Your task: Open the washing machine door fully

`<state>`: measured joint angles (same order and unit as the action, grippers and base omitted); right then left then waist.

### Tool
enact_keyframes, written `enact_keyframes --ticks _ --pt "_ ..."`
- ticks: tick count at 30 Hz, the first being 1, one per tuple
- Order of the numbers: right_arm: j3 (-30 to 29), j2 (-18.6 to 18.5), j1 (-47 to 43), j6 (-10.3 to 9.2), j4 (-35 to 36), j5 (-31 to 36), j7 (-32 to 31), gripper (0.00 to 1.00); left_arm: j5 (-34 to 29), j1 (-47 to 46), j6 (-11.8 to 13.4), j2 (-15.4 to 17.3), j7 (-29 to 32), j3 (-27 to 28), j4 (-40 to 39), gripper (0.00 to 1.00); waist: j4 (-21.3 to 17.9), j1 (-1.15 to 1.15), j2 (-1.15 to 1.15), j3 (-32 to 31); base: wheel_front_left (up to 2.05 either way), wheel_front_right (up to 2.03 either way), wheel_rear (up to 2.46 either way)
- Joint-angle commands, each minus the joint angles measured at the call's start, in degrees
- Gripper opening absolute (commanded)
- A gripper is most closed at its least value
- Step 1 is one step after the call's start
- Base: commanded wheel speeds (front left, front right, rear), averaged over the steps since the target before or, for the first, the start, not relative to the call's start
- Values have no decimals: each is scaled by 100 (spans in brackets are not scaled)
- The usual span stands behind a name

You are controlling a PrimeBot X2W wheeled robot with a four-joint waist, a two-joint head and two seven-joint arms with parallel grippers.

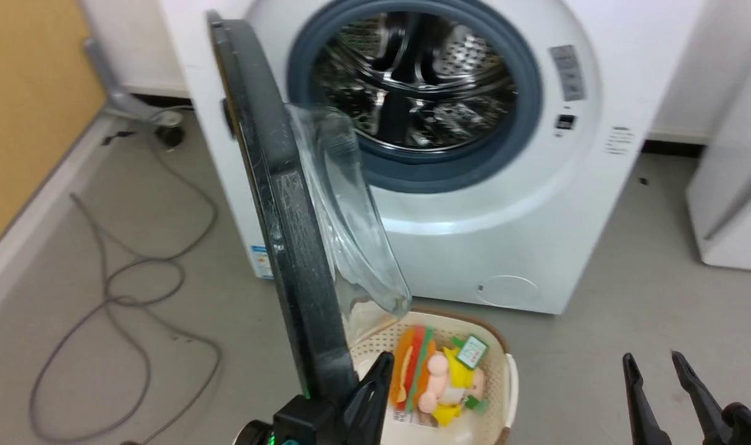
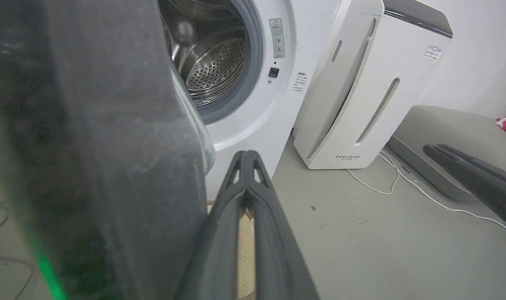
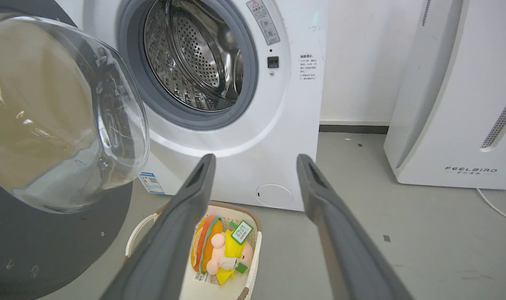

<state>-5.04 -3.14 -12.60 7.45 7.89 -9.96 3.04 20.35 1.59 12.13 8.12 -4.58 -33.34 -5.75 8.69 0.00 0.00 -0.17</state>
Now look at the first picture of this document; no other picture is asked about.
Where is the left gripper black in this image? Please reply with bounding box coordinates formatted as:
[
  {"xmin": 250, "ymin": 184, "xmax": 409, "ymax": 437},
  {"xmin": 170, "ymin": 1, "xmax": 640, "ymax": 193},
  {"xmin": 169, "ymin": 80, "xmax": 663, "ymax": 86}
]
[{"xmin": 273, "ymin": 351, "xmax": 395, "ymax": 445}]

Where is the green and white tag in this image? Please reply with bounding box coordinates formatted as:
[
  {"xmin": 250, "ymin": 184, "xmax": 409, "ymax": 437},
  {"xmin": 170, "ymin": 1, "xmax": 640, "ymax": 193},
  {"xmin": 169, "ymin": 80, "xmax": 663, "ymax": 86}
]
[{"xmin": 452, "ymin": 334, "xmax": 489, "ymax": 370}]

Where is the dark round washing machine door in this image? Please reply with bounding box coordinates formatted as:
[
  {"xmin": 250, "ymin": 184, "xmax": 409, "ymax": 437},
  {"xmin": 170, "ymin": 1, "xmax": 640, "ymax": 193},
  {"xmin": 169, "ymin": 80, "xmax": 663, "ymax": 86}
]
[{"xmin": 205, "ymin": 9, "xmax": 413, "ymax": 402}]

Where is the grey cable on floor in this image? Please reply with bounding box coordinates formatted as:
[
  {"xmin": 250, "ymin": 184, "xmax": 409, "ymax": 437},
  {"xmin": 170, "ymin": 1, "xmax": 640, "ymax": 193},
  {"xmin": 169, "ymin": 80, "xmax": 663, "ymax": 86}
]
[{"xmin": 28, "ymin": 141, "xmax": 223, "ymax": 445}]

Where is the hamburger plush toy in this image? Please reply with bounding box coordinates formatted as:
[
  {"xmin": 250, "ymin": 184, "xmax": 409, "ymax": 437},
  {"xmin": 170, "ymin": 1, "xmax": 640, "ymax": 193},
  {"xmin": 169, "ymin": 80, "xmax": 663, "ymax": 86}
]
[{"xmin": 390, "ymin": 326, "xmax": 437, "ymax": 412}]

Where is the small doll with yellow clothes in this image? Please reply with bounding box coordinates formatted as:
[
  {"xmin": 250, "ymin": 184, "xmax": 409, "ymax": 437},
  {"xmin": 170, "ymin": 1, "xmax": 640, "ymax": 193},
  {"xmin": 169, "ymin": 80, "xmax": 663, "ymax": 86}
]
[{"xmin": 417, "ymin": 346, "xmax": 488, "ymax": 427}]

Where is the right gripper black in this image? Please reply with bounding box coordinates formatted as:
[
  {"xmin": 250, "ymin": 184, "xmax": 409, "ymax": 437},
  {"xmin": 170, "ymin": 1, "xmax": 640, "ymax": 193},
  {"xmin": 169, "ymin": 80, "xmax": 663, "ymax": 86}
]
[{"xmin": 622, "ymin": 350, "xmax": 751, "ymax": 445}]

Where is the beige plastic laundry basket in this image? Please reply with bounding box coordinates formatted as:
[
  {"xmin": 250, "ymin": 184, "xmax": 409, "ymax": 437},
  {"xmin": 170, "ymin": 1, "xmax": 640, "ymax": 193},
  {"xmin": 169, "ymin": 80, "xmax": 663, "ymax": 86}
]
[{"xmin": 348, "ymin": 307, "xmax": 519, "ymax": 445}]

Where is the grey wheeled stand leg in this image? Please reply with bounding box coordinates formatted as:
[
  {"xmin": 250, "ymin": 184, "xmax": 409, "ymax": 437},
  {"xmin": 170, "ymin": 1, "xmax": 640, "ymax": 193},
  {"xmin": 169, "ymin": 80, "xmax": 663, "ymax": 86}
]
[{"xmin": 83, "ymin": 37, "xmax": 185, "ymax": 128}]

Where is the white cabinet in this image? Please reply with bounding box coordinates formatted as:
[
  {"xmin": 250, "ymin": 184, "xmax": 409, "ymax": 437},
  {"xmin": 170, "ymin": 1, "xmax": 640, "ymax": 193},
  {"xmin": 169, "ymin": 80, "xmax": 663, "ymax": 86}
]
[{"xmin": 686, "ymin": 46, "xmax": 751, "ymax": 273}]

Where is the steel washing machine drum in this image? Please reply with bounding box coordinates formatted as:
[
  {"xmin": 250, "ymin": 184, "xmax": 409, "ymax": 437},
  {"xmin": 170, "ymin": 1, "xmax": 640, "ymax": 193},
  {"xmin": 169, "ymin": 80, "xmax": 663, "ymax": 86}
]
[{"xmin": 313, "ymin": 11, "xmax": 517, "ymax": 150}]

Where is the white front-load washing machine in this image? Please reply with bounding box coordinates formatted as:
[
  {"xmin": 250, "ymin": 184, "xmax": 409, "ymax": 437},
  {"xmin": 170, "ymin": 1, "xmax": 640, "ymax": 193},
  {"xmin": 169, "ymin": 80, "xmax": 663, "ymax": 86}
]
[{"xmin": 159, "ymin": 0, "xmax": 705, "ymax": 315}]

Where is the grey rubber door gasket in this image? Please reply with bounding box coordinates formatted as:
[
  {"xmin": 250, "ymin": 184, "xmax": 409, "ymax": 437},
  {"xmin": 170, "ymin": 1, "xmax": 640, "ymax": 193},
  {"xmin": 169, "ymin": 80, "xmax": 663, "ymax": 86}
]
[{"xmin": 287, "ymin": 0, "xmax": 543, "ymax": 195}]

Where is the round white filter cover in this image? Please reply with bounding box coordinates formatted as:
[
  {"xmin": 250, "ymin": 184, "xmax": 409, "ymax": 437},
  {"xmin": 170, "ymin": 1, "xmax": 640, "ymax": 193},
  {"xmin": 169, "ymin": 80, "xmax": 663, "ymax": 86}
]
[{"xmin": 477, "ymin": 274, "xmax": 541, "ymax": 308}]

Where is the blue and white energy sticker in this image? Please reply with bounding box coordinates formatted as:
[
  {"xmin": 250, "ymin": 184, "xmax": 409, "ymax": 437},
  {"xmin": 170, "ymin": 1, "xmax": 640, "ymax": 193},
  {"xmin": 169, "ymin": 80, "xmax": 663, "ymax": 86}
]
[{"xmin": 250, "ymin": 245, "xmax": 274, "ymax": 280}]

